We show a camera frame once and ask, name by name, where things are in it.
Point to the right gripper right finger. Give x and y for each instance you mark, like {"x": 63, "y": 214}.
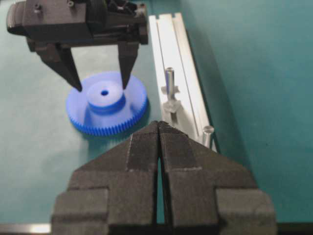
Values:
{"x": 206, "y": 193}

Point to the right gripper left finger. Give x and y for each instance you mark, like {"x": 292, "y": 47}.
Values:
{"x": 114, "y": 194}

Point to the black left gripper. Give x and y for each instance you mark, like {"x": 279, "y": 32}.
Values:
{"x": 110, "y": 22}

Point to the large blue plastic gear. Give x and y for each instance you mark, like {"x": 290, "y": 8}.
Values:
{"x": 104, "y": 107}

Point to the right steel shaft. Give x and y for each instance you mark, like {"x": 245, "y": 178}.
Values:
{"x": 207, "y": 134}

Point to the steel shaft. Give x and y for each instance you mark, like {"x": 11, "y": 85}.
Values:
{"x": 170, "y": 85}
{"x": 207, "y": 134}

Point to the left steel shaft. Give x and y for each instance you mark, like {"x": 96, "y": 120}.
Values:
{"x": 170, "y": 85}

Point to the long aluminium extrusion rail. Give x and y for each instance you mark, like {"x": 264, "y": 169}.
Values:
{"x": 171, "y": 49}

